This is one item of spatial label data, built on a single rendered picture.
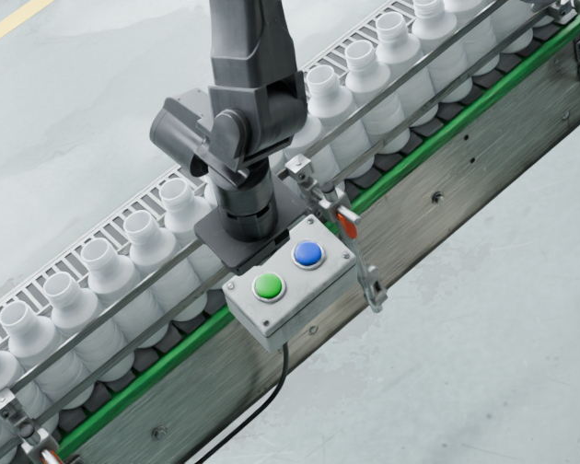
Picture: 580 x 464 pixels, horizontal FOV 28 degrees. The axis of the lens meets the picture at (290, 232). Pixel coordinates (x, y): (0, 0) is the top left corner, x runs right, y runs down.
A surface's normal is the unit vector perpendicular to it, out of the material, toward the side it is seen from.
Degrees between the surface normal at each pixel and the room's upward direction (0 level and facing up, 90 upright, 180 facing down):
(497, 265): 0
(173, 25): 0
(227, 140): 64
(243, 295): 20
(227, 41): 52
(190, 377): 90
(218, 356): 90
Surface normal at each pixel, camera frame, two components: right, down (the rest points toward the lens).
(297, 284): -0.08, -0.46
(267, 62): 0.76, 0.14
